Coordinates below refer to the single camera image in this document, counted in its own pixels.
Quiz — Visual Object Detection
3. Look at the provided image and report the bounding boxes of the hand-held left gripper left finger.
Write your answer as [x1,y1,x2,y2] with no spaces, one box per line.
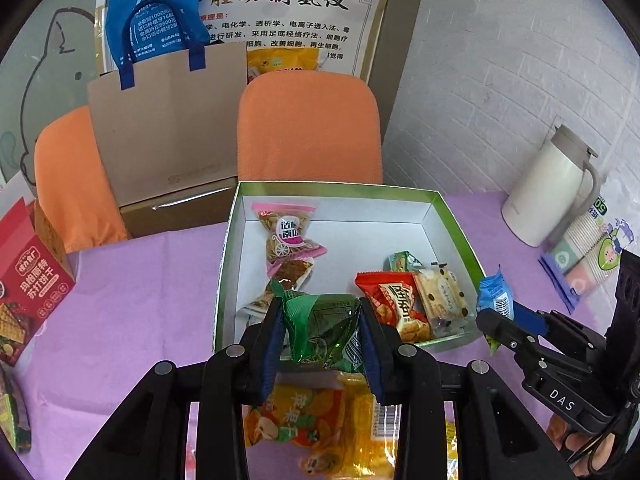
[67,297,286,480]

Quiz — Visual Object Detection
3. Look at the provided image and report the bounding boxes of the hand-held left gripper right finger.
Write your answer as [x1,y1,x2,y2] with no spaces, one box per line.
[357,300,571,480]

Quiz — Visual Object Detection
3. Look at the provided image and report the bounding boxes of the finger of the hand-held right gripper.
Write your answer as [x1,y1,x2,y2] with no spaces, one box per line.
[514,301,605,349]
[475,308,543,358]

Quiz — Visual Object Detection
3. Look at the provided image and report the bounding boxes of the small blue snack packet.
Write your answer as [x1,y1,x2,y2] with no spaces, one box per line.
[476,267,516,321]

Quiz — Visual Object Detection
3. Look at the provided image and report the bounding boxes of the small clear snack packet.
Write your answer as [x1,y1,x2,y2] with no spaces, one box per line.
[236,280,281,323]

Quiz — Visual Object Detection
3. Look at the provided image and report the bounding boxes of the dark green snack packet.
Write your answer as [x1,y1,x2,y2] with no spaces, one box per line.
[282,292,368,373]

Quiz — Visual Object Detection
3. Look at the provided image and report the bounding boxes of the red cracker snack packet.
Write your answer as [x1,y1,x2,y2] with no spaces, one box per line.
[355,270,433,345]

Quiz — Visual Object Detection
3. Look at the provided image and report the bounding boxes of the beige dotted cookie packet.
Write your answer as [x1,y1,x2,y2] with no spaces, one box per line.
[414,261,474,339]

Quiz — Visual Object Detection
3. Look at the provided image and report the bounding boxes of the brown snack packet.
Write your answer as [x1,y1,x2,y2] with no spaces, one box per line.
[270,257,316,293]

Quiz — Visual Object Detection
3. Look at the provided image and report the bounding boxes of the small light green snack packet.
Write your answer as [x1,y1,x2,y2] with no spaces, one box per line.
[384,250,426,275]

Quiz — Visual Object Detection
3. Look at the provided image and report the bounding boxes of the pink snack packet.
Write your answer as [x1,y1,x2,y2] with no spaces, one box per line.
[251,201,328,278]

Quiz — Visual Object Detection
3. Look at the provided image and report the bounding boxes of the green cardboard box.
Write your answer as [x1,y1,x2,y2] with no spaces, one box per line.
[212,181,486,361]

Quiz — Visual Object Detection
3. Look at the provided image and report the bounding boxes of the person's right hand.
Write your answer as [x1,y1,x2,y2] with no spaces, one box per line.
[547,409,640,480]

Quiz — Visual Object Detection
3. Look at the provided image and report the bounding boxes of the yellow potato chip packet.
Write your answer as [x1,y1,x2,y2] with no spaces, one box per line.
[243,382,346,461]

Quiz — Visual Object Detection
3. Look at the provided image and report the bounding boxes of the large yellow snack packet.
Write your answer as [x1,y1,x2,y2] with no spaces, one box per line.
[297,387,458,480]

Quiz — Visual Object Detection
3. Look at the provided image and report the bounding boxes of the pack of paper cups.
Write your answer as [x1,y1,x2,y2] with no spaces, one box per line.
[539,172,640,315]

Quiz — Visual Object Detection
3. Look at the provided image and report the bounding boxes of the purple tablecloth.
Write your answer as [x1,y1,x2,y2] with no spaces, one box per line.
[0,180,640,480]

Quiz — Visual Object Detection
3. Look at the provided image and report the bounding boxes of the white thermos jug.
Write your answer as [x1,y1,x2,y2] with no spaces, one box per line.
[501,124,602,248]

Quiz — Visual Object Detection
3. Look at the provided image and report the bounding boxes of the orange chair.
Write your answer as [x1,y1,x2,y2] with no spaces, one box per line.
[34,106,128,253]
[236,71,385,186]

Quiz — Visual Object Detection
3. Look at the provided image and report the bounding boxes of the red cracker box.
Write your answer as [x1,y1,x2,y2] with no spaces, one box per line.
[0,195,77,366]

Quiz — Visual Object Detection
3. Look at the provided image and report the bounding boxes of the frosted glass panel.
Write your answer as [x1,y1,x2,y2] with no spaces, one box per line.
[0,5,108,186]

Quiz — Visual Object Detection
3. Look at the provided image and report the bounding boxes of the brown paper bag blue handles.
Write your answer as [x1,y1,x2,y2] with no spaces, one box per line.
[86,0,247,208]

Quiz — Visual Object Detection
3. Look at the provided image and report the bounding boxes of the wall poster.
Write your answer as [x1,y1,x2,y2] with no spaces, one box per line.
[195,0,391,86]

